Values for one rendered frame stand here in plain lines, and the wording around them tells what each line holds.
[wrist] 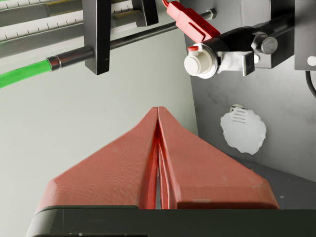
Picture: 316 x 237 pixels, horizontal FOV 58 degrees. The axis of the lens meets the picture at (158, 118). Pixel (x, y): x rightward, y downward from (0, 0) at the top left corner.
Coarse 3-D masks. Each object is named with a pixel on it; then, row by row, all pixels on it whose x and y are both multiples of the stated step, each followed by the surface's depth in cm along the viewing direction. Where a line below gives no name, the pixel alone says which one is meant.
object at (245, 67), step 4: (252, 52) 19; (244, 56) 19; (248, 56) 19; (252, 56) 19; (244, 60) 19; (248, 60) 19; (252, 60) 19; (244, 64) 19; (248, 64) 19; (252, 64) 20; (244, 68) 19; (248, 68) 19; (252, 68) 20; (244, 72) 19; (248, 72) 19
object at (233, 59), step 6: (216, 54) 21; (222, 54) 21; (228, 54) 21; (234, 54) 20; (240, 54) 20; (222, 60) 21; (228, 60) 21; (234, 60) 20; (240, 60) 20; (222, 66) 21; (228, 66) 21; (234, 66) 21; (240, 66) 20
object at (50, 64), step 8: (32, 64) 33; (40, 64) 33; (48, 64) 33; (56, 64) 34; (8, 72) 31; (16, 72) 31; (24, 72) 32; (32, 72) 32; (40, 72) 33; (0, 80) 30; (8, 80) 31; (16, 80) 31; (0, 88) 31
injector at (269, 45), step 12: (264, 24) 27; (276, 24) 28; (288, 24) 29; (216, 36) 23; (228, 36) 23; (240, 36) 24; (252, 36) 24; (264, 36) 23; (276, 36) 29; (204, 48) 22; (216, 48) 21; (228, 48) 22; (240, 48) 23; (252, 48) 24; (264, 48) 23; (216, 60) 21; (216, 72) 22
